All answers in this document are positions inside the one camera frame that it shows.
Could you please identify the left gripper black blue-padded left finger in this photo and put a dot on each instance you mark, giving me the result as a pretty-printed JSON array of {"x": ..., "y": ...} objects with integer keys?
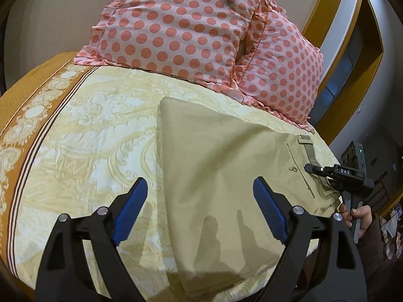
[{"x": 64, "y": 273}]

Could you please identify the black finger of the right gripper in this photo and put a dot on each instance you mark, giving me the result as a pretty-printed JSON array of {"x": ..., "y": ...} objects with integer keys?
[{"x": 326, "y": 171}]

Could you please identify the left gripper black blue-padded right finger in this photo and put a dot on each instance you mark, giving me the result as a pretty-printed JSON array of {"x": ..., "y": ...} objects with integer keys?
[{"x": 320, "y": 260}]

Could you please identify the khaki beige pants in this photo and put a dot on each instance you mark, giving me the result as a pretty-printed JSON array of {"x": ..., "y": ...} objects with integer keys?
[{"x": 222, "y": 245}]

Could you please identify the person's right hand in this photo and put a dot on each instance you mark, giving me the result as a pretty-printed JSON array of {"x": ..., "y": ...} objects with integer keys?
[{"x": 364, "y": 214}]

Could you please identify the right pink polka-dot pillow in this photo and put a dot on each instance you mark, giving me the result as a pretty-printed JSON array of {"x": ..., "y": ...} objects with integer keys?
[{"x": 277, "y": 69}]

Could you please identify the pink polka-dot pillow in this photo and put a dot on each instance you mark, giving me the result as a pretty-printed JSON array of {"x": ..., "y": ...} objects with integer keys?
[
  {"x": 195, "y": 40},
  {"x": 277, "y": 69}
]

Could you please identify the yellow patterned bed sheet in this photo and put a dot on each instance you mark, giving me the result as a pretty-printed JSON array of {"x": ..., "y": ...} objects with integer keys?
[{"x": 74, "y": 137}]

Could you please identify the left pink polka-dot pillow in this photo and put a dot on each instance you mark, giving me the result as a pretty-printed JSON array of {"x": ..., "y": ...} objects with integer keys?
[{"x": 195, "y": 40}]

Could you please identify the yellow framed wall niche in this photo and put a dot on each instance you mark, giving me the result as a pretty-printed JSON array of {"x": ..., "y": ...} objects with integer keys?
[{"x": 350, "y": 71}]

